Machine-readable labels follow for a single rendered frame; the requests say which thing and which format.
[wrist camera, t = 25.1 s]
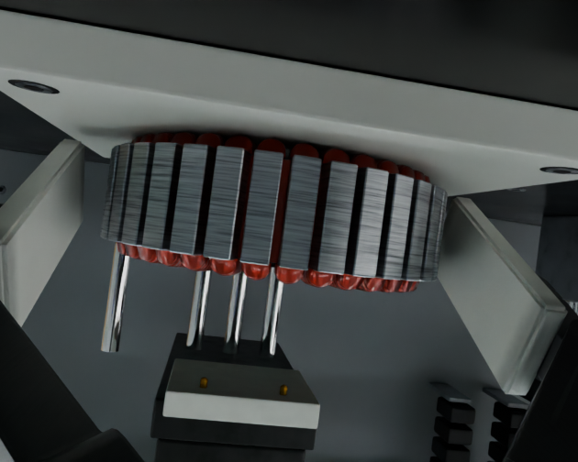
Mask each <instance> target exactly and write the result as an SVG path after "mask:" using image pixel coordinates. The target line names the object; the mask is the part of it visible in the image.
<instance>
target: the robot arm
mask: <svg viewBox="0 0 578 462"><path fill-rule="evenodd" d="M81 142H82V141H77V140H70V139H64V140H63V141H62V142H60V143H59V145H58V146H57V147H56V148H55V149H54V150H53V151H52V152H51V153H50V154H49V156H48V157H47V158H46V159H44V160H43V161H42V162H41V163H40V164H39V166H38V167H37V168H36V169H35V170H34V171H33V172H32V173H31V174H30V176H29V177H28V178H27V179H26V180H25V181H24V182H23V183H22V184H21V185H20V187H19V188H18V189H17V190H16V191H15V192H14V193H13V194H12V195H11V196H10V198H9V199H8V200H7V201H6V202H5V203H4V204H2V203H0V462H145V461H144V460H143V459H142V458H141V456H140V455H139V454H138V452H137V451H136V450H135V449H134V447H133V446H132V445H131V444H130V442H129V441H128V440H127V438H126V437H125V436H124V435H122V434H121V433H120V432H119V431H118V430H117V429H114V428H111V429H109V430H107V431H104V432H101V431H100V430H99V429H98V428H97V426H96V425H95V424H94V422H93V421H92V420H91V418H90V417H89V416H88V414H87V413H86V412H85V410H84V409H83V407H82V406H81V405H80V403H79V402H78V401H77V400H76V399H75V398H74V397H73V395H72V394H71V392H70V391H69V390H68V388H67V387H66V386H65V384H64V383H63V382H62V381H61V379H60V378H59V376H58V375H57V374H56V372H55V371H54V370H53V368H52V367H51V366H50V364H49V363H48V362H47V360H46V359H45V358H44V357H43V356H42V355H41V353H40V352H39V350H38V349H37V348H36V346H35V345H34V344H33V343H32V341H31V340H30V339H29V337H28V336H27V334H26V333H25V332H24V330H23V329H22V328H21V327H22V325H23V323H24V322H25V321H26V319H27V317H28V315H29V313H30V311H31V310H32V308H33V306H34V304H35V303H36V301H37V299H38V297H39V296H40V294H41V293H42V291H43V289H44V287H45V286H46V284H47V282H48V280H49V279H50V276H51V274H52V273H53V271H54V270H55V268H56V267H57V265H58V263H59V262H60V260H61V257H62V256H63V254H64V252H65V250H66V249H67V247H68V246H69V244H70V243H71V241H72V239H73V237H74V235H75V233H76V232H77V230H78V228H79V226H80V225H81V223H82V221H83V184H84V145H82V143H81ZM438 279H439V281H440V283H441V285H442V286H443V288H444V290H445V291H446V293H447V294H448V296H449V297H450V300H451V302H452V303H453V305H454V307H455V309H456V310H457V312H458V314H459V316H460V317H461V319H462V321H463V322H464V324H465V326H466V328H467V329H468V331H469V333H470V335H471V336H472V339H473V340H474V342H475V344H476V345H477V346H478V348H479V350H480V352H481V353H482V355H483V357H484V359H485V361H486V363H487V365H488V366H489V368H490V370H491V371H492V372H493V374H494V376H495V378H496V380H497V382H498V384H499V385H500V387H501V389H502V390H503V392H504V393H505V394H512V395H526V394H527V393H528V391H529V389H530V387H531V385H532V383H533V381H534V379H535V378H536V376H537V375H538V377H539V379H540V380H541V383H540V385H539V387H538V389H537V391H536V393H535V395H534V397H533V399H532V401H531V403H530V405H529V407H528V409H527V411H526V414H525V416H524V418H523V420H522V422H521V424H520V426H519V427H518V429H517V432H516V434H515V436H514V438H513V441H512V443H511V445H510V447H509V448H508V450H507V452H506V455H505V457H504V459H503V461H502V462H578V314H577V313H576V312H575V311H574V310H573V309H572V307H571V306H570V305H569V304H568V303H567V302H566V301H565V300H563V299H562V297H561V296H560V295H559V294H558V293H557V292H556V290H555V289H554V288H553V287H552V286H551V285H550V283H549V282H548V281H547V280H545V279H544V278H542V277H541V276H540V275H539V274H538V273H536V272H535V271H533V269H532V268H531V267H530V266H529V265H528V264H527V262H526V261H525V260H524V259H522V258H521V257H520V255H519V254H518V253H517V252H516V251H515V250H514V248H513V247H512V246H511V245H510V244H509V243H508V242H507V240H506V239H505V238H504V237H503V236H502V235H501V233H500V232H499V231H498V230H497V229H496V228H495V226H494V225H493V224H492V223H491V222H490V221H489V220H488V218H487V217H486V216H485V215H484V214H483V213H482V211H481V210H480V209H479V208H478V207H477V206H476V205H475V203H474V202H473V201H472V200H471V199H469V198H463V197H456V198H454V199H452V202H451V204H450V209H449V211H448V214H447V217H446V220H445V223H444V226H443V234H442V240H441V248H440V255H439V269H438Z"/></svg>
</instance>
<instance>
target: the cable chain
mask: <svg viewBox="0 0 578 462"><path fill-rule="evenodd" d="M428 386H429V387H430V388H431V389H432V390H434V391H435V392H437V393H438V394H439V395H441V396H442V397H438V403H437V412H438V413H440V414H441V415H442V416H444V417H440V416H437V417H436V418H435V425H434V431H435V432H436V433H437V434H438V435H439V436H433V439H432V447H431V450H432V452H433V453H434V454H435V455H436V456H431V457H430V461H429V462H470V455H471V453H470V450H469V449H467V448H466V447H465V446H464V445H467V446H469V445H471V444H472V434H473V431H472V429H471V428H470V427H469V426H467V425H466V424H474V419H475V409H474V408H473V407H472V406H471V405H469V404H468V403H471V402H472V400H471V399H470V398H468V397H467V396H465V395H464V394H462V393H461V392H459V391H458V390H456V389H454V388H453V387H451V385H449V384H441V383H432V382H429V383H428ZM483 392H484V393H486V394H487V395H489V396H491V397H492V398H494V399H496V400H497V402H495V405H494V412H493V416H494V417H495V418H497V419H498V420H499V421H501V422H492V426H491V436H492V437H493V438H494V439H496V440H497V441H498V442H496V441H491V442H490V443H489V448H488V456H489V457H491V458H492V459H493V460H494V461H487V462H502V461H503V459H504V457H505V455H506V452H507V450H508V448H509V447H510V445H511V443H512V441H513V438H514V436H515V434H516V432H517V429H518V427H519V426H520V424H521V422H522V420H523V418H524V416H525V414H526V411H527V410H526V409H527V408H528V407H529V404H527V403H525V402H523V401H521V400H520V399H518V398H516V397H515V396H513V395H511V394H505V393H504V392H503V390H499V389H488V388H483Z"/></svg>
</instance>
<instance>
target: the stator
mask: <svg viewBox="0 0 578 462"><path fill-rule="evenodd" d="M447 197H448V194H447V192H446V191H445V190H443V189H442V188H440V187H439V186H437V185H432V184H431V183H430V180H429V177H428V176H426V175H424V173H423V172H421V171H418V170H413V169H411V168H410V167H408V166H406V165H396V164H395V163H394V162H392V161H390V160H388V159H373V158H372V157H370V156H368V155H365V154H351V155H348V154H347V153H346V152H344V151H343V150H341V149H338V148H328V149H325V150H322V151H320V152H318V151H317V149H316V148H314V147H313V146H312V145H310V144H307V143H298V144H296V145H294V146H293V148H292V149H291V151H290V153H289V157H288V159H286V158H285V146H284V144H283V142H281V141H280V140H278V139H275V138H267V139H265V140H263V141H262V142H261V143H260V144H259V145H257V144H256V143H255V142H254V141H253V140H251V139H250V138H249V137H247V136H243V135H237V136H233V137H230V138H226V137H223V136H221V135H219V134H216V133H207V134H203V135H201V136H199V135H197V134H194V133H190V132H182V133H178V134H173V133H169V132H163V133H159V134H157V135H156V134H146V135H144V136H140V137H136V138H135V139H133V140H132V143H127V144H121V145H117V146H115V147H113V148H112V151H111V158H110V165H109V172H108V179H107V186H106V198H105V205H104V212H103V219H102V226H101V233H100V237H101V238H103V239H107V240H110V241H114V242H117V251H118V252H120V254H122V255H125V256H127V257H131V258H134V259H141V260H145V261H148V262H149V263H160V264H164V265H166V266H168V267H176V268H188V269H189V270H193V271H211V270H213V271H215V272H216V273H217V274H219V275H222V276H231V275H236V274H238V273H240V272H241V271H243V272H244V274H245V276H247V277H248V278H249V279H252V280H255V281H259V280H262V279H265V278H266V277H267V276H268V275H269V273H270V269H271V267H273V268H274V269H273V272H274V275H275V277H276V279H277V280H278V281H280V282H281V283H285V284H294V283H296V282H298V281H300V280H301V281H302V282H303V283H305V284H308V285H310V286H313V287H317V288H323V287H326V286H331V287H334V288H337V289H341V290H345V291H347V290H353V289H355V290H360V291H364V292H375V291H378V292H413V291H414V290H416V289H417V286H418V284H419V282H420V281H436V280H437V277H438V269H439V255H440V248H441V240H442V234H443V226H444V219H445V212H446V204H447Z"/></svg>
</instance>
